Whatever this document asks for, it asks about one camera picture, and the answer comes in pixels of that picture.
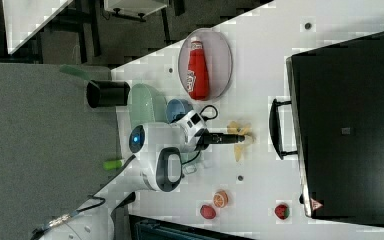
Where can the blue bowl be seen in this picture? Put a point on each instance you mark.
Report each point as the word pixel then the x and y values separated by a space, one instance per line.
pixel 177 108

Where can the toy strawberry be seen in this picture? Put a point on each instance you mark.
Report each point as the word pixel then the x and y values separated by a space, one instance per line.
pixel 282 211

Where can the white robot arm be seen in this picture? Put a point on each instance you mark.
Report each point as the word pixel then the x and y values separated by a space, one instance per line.
pixel 158 146

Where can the toaster oven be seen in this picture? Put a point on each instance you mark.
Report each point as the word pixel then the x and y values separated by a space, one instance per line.
pixel 337 103

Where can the green toy pepper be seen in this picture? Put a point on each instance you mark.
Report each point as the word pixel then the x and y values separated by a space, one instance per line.
pixel 112 165

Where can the red toy tomato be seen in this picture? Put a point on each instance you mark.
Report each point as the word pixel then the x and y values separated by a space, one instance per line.
pixel 207 212

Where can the green perforated colander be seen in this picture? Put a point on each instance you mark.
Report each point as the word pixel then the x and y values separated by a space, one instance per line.
pixel 145 103

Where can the blue metal frame rail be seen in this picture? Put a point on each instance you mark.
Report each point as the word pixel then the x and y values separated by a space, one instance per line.
pixel 150 229

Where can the toy orange half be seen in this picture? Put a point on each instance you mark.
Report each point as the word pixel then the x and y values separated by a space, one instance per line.
pixel 220 199

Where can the black cylindrical cup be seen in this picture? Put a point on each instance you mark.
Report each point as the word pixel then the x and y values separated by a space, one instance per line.
pixel 107 93

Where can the white cabinet on wheels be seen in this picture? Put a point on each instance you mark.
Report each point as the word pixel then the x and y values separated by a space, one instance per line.
pixel 135 10

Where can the red ketchup bottle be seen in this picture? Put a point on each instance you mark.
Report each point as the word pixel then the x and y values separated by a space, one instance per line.
pixel 197 73

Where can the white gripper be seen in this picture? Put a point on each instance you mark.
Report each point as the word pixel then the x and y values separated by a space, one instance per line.
pixel 195 128

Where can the grey round plate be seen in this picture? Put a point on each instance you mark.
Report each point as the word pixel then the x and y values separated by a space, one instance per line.
pixel 218 61

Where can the peeled toy banana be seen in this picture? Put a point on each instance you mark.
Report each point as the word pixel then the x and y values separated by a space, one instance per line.
pixel 242 130

